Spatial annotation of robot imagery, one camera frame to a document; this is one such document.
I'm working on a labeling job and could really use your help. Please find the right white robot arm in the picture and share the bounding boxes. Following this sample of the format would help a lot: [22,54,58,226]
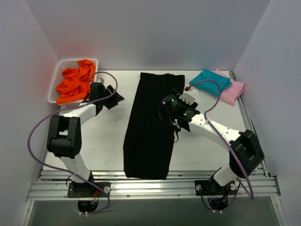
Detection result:
[159,88,265,194]

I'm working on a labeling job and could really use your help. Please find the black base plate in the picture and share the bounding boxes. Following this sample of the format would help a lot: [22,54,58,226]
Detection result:
[194,180,237,196]
[67,182,111,198]

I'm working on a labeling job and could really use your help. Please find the aluminium rail frame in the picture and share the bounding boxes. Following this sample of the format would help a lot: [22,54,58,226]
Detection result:
[20,70,287,226]

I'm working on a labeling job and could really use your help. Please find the black t-shirt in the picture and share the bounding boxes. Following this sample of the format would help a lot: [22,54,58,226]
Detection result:
[123,73,185,179]

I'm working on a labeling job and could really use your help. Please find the folded pink t-shirt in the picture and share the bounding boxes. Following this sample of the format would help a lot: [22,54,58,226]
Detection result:
[220,78,245,106]

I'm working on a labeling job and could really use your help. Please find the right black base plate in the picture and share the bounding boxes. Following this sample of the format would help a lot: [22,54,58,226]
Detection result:
[194,180,237,196]

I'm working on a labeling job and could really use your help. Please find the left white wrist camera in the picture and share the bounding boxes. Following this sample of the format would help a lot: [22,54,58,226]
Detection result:
[97,77,104,83]

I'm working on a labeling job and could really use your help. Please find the orange crumpled t-shirt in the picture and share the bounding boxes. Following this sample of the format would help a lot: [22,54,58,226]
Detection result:
[56,59,96,104]

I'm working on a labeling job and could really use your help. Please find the white plastic laundry basket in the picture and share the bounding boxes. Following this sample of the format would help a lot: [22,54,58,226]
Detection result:
[47,58,99,108]

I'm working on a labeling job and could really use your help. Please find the folded teal t-shirt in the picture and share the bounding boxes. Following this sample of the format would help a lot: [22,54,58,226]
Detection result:
[189,69,232,97]

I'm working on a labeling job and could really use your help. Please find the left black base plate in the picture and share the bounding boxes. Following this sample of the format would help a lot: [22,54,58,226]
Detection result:
[67,182,111,198]

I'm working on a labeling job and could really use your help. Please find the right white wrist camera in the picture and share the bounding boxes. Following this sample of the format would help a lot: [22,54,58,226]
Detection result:
[179,86,198,105]

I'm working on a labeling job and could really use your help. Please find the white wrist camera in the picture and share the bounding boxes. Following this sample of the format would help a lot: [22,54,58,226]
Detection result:
[179,86,198,105]
[97,77,104,83]

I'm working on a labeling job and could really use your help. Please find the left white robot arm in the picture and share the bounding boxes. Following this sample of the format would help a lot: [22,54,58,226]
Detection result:
[47,82,125,197]

